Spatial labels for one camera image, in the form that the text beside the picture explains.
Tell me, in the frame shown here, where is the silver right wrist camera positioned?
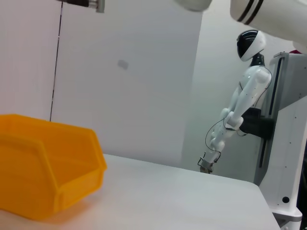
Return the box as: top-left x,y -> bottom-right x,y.
173,0 -> 212,12

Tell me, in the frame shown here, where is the thin wire on right arm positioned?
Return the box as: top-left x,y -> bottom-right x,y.
205,118 -> 227,153

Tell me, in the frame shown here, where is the white black robot head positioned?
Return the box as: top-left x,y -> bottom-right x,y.
236,29 -> 267,62

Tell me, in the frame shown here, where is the thin black torso cable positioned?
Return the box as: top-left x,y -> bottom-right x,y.
253,68 -> 273,109

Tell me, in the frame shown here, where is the grey white lift column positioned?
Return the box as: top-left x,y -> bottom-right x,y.
254,51 -> 307,230

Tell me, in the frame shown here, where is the yellow plastic storage bin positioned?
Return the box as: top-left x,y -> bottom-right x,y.
0,114 -> 108,221

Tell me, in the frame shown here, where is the black lift carriage bracket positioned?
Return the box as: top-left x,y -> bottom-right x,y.
239,107 -> 275,140

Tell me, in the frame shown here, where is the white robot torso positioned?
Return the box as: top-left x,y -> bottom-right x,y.
238,54 -> 273,111

